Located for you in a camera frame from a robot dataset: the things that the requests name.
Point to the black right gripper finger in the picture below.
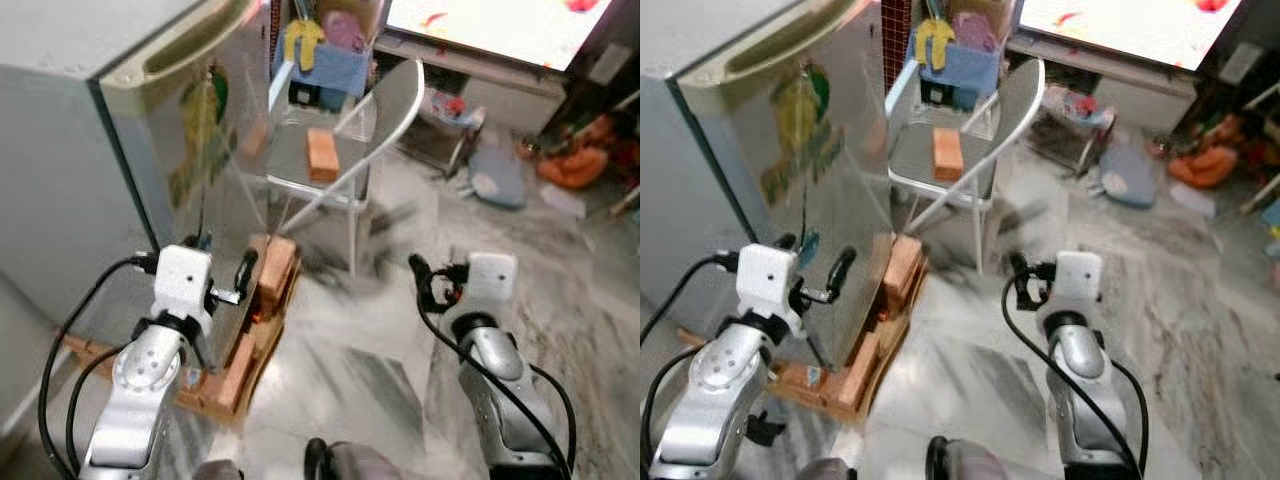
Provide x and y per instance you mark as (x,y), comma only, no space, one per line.
(1017,278)
(420,280)

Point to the orange cloth heap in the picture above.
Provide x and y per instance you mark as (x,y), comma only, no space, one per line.
(1205,163)
(575,165)

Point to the pink cloth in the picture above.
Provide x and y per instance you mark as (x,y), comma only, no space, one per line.
(345,30)
(976,30)

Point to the green yellow door sticker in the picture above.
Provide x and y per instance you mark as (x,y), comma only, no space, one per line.
(800,140)
(200,130)

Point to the orange brick fridge base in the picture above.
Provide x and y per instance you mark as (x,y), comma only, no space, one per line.
(900,270)
(272,275)

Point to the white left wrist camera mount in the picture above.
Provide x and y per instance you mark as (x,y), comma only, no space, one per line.
(182,280)
(765,280)

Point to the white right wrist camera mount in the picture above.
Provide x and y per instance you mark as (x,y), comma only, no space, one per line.
(1078,278)
(492,280)

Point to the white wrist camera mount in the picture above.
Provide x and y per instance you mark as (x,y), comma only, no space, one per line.
(765,280)
(1078,278)
(182,280)
(492,280)

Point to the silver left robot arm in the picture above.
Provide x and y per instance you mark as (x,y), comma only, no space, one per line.
(715,385)
(140,380)

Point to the bright television screen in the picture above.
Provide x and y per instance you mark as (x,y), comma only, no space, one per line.
(500,25)
(1130,25)

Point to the orange brick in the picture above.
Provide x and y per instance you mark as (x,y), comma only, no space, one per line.
(323,155)
(947,155)

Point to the grey fridge body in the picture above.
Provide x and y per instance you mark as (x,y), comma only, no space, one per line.
(60,150)
(690,180)

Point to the red checked curtain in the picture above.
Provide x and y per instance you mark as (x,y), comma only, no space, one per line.
(274,30)
(896,40)

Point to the grey right robot leg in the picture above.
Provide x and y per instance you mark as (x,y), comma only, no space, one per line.
(360,462)
(975,462)

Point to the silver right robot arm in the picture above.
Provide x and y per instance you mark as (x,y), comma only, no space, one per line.
(495,365)
(1080,360)

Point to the blue grey cushion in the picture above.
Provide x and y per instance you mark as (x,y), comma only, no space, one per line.
(1128,180)
(498,180)

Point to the yellow cloth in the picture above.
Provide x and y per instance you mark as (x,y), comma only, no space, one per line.
(934,42)
(302,42)

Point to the blue storage box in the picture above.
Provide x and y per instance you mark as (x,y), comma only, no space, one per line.
(970,72)
(340,72)

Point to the grey left robot leg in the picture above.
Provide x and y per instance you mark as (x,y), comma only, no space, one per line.
(825,470)

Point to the grey robot leg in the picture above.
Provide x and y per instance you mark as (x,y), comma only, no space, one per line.
(825,470)
(975,462)
(360,462)

